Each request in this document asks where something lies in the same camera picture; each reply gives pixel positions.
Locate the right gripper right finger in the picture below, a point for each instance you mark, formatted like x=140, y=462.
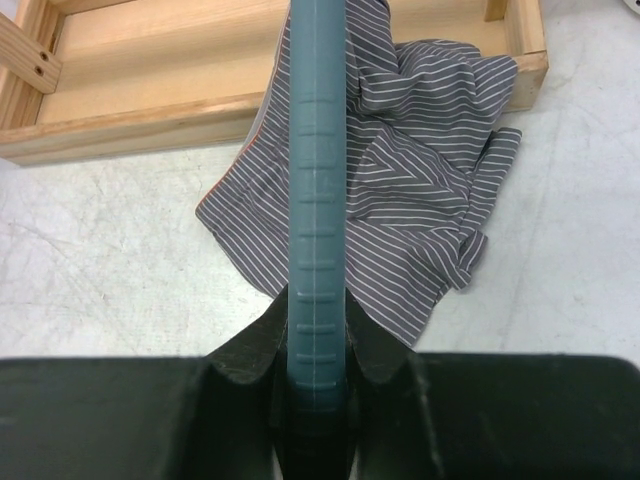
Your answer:
x=490, y=416

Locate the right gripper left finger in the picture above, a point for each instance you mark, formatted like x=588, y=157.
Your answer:
x=145, y=417

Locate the teal hanger with striped underwear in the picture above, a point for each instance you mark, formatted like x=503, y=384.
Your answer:
x=316, y=373

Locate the grey striped underwear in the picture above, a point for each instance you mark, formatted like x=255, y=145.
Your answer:
x=425, y=162

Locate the wooden clothes rack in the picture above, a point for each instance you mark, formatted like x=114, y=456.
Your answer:
x=90, y=79

